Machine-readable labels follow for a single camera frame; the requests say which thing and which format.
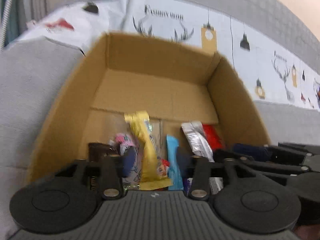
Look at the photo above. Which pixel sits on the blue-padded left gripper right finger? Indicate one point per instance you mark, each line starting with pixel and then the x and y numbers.
pixel 198 169

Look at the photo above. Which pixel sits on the brown cardboard box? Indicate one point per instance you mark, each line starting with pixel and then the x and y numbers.
pixel 129 73

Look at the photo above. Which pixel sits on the red stick snack packet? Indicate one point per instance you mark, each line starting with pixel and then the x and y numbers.
pixel 213 138

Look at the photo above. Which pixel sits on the clear candy bag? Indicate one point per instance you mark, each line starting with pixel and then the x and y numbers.
pixel 128 149

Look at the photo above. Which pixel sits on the grey curtain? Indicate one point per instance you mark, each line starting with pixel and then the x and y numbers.
pixel 18 16

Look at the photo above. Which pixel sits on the red gold candy bar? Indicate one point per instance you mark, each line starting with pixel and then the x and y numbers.
pixel 163 167

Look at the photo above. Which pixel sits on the yellow snack bar wrapper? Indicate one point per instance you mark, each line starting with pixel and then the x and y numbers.
pixel 152 177

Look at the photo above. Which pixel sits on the purple chocolate bar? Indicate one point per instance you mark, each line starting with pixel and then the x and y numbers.
pixel 187 182

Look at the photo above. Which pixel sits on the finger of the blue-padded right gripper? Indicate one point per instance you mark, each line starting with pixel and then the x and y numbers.
pixel 282 153
pixel 271 170

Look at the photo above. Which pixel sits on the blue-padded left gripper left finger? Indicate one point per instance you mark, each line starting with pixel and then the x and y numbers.
pixel 111 183

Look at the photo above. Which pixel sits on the silver foil snack packet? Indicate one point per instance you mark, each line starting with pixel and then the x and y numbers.
pixel 199 144

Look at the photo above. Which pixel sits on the light blue stick packet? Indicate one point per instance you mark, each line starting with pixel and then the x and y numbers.
pixel 174 171

